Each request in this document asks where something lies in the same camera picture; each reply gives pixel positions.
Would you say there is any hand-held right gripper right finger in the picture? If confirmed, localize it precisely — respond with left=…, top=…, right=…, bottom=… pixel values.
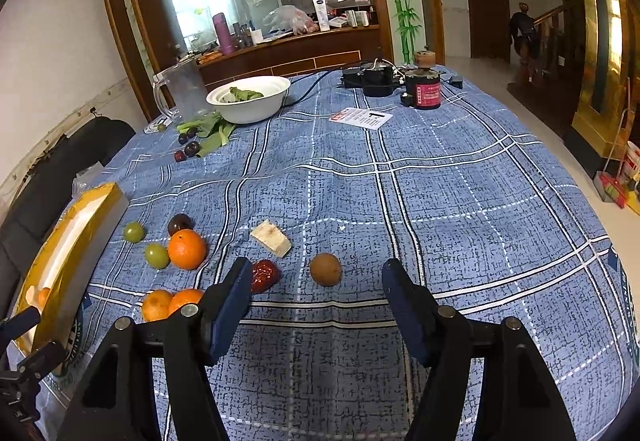
left=381, top=258, right=578, bottom=441

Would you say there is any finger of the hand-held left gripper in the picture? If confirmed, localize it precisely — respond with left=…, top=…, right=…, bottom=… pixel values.
left=0, top=307, right=42, bottom=347
left=17, top=341, right=67, bottom=384

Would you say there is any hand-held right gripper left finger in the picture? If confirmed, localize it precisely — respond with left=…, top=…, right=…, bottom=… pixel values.
left=57, top=257, right=256, bottom=441

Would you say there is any red jujube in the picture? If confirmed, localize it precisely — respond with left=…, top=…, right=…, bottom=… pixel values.
left=250, top=259, right=281, bottom=293

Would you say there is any large orange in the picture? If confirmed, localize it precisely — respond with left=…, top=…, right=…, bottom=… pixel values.
left=167, top=229, right=208, bottom=270

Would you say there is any pale banana piece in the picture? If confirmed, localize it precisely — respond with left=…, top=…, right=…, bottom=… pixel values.
left=250, top=220, right=293, bottom=258

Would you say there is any brown kiwi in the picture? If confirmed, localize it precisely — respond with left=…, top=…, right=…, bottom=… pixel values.
left=309, top=252, right=343, bottom=287

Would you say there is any yellow-taped white foam box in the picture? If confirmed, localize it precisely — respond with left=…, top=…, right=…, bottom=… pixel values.
left=11, top=182, right=131, bottom=357

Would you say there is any black chair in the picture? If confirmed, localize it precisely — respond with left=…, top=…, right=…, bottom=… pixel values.
left=0, top=117, right=137, bottom=312

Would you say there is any clear plastic bag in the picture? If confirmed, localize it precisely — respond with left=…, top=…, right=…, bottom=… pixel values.
left=72, top=162, right=106, bottom=197

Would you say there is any leafy green vegetable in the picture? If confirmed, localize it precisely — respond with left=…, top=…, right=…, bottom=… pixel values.
left=176, top=114, right=238, bottom=157

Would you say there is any white paper card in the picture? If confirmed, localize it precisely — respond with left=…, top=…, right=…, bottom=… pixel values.
left=330, top=106, right=394, bottom=129

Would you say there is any white bowl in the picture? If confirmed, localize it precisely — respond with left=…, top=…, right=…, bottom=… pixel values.
left=206, top=76, right=292, bottom=124

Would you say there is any green vegetable in bowl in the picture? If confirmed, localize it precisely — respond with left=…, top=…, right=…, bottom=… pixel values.
left=227, top=86, right=264, bottom=103

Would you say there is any red black blender base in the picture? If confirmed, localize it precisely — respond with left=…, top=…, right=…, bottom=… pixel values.
left=400, top=69, right=443, bottom=110

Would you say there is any clear glass pitcher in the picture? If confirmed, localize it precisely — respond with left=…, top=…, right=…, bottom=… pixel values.
left=152, top=60, right=211, bottom=122

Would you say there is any black electronic device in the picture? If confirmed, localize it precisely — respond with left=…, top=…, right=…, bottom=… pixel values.
left=341, top=61, right=398, bottom=97

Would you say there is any broom with red dustpan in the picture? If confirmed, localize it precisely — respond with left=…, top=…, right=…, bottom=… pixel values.
left=594, top=76, right=632, bottom=209

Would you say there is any wooden counter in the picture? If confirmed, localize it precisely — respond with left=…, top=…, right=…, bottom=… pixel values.
left=192, top=24, right=396, bottom=82

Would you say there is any purple thermos bottle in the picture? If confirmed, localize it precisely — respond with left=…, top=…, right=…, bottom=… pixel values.
left=212, top=12, right=235, bottom=56

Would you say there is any plastic bag with fruit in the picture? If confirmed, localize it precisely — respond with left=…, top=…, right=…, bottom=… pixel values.
left=262, top=5, right=321, bottom=36

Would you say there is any dark carved figurine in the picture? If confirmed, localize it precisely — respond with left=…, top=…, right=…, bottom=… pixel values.
left=509, top=2, right=542, bottom=82

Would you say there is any brown wooden door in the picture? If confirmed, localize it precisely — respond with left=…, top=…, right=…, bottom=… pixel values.
left=461, top=0, right=512, bottom=61

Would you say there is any wooden stair railing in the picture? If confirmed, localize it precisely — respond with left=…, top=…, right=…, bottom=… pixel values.
left=530, top=4, right=576, bottom=87

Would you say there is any black cable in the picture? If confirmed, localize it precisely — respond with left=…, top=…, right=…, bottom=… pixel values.
left=282, top=68, right=346, bottom=107

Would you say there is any golden frame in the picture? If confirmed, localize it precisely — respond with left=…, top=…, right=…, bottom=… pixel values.
left=565, top=0, right=640, bottom=177

